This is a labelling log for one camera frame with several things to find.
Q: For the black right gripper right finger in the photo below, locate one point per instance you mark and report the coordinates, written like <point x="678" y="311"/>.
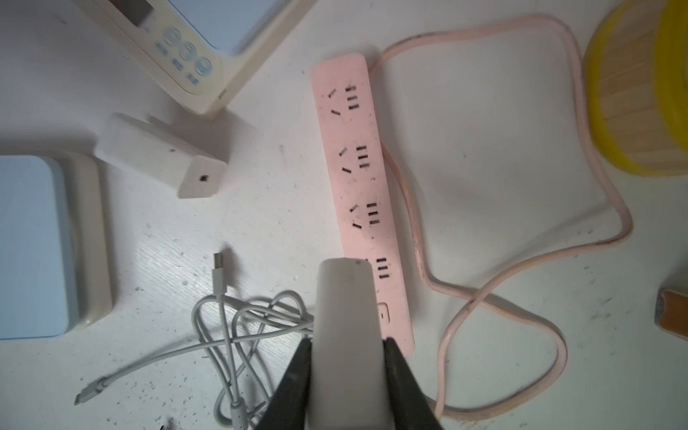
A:
<point x="410" y="409"/>

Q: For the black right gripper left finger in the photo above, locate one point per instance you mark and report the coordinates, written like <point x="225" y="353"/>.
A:
<point x="287" y="408"/>

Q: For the white charger adapter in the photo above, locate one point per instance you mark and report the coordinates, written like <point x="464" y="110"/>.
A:
<point x="348" y="387"/>
<point x="135" y="145"/>

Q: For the blue-top kitchen scale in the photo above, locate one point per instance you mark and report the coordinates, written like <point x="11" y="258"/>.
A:
<point x="202" y="53"/>
<point x="55" y="273"/>

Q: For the pink power strip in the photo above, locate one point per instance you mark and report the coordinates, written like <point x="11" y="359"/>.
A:
<point x="354" y="156"/>

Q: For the brown spice jar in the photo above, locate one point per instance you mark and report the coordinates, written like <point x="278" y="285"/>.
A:
<point x="671" y="304"/>

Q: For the yellow rimmed wooden bowl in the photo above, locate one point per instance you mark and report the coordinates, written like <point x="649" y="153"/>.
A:
<point x="636" y="74"/>

